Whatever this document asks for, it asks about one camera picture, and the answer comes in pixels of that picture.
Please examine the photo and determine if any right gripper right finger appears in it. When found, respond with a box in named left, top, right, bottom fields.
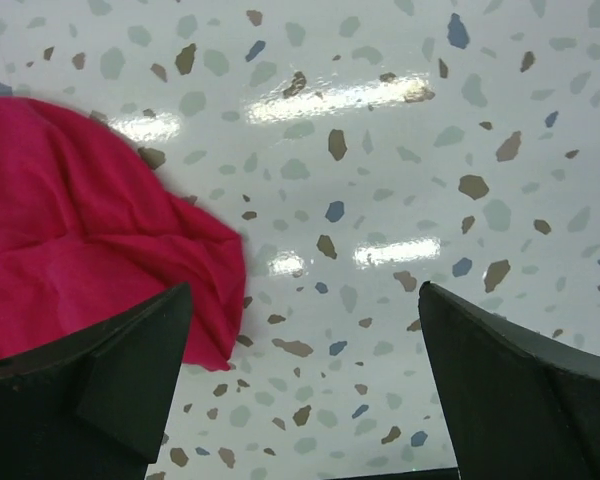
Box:
left=418, top=282, right=600, bottom=479

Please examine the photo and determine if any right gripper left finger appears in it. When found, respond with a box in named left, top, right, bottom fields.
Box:
left=0, top=284, right=193, bottom=479

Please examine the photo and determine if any pink t shirt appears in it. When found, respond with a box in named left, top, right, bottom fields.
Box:
left=0, top=97, right=246, bottom=371

